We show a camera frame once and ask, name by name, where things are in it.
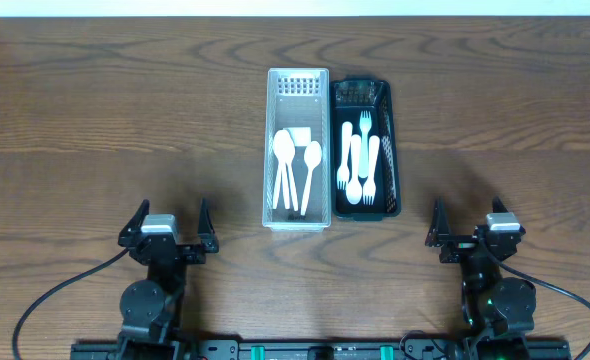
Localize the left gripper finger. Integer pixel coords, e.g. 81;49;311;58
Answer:
198;199;216;245
119;199;150;238

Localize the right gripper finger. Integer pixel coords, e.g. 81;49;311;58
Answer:
425;198;450;245
491;197;525;233

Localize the white plastic fork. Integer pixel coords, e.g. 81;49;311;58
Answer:
363;135;380;205
358;110;372;178
337;121;353;190

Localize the white plastic spoon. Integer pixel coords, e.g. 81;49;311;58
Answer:
280;163;291;209
286;162;299;211
272;129;295;209
300;141;322;216
346;134;362;205

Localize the black plastic basket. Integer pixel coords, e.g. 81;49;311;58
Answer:
330;78;401;221

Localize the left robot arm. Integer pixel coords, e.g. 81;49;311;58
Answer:
115;200;219;359

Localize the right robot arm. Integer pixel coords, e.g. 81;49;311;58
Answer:
425;198;536;359

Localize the clear plastic basket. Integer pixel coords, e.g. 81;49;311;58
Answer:
262;68;331;232

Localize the right black cable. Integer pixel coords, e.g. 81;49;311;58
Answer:
479;239;590;360

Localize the black cable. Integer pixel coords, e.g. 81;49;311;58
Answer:
11;247;131;360
479;239;590;360

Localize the left black cable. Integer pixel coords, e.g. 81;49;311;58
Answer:
11;247;131;360

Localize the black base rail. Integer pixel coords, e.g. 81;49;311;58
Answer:
70;337;571;360

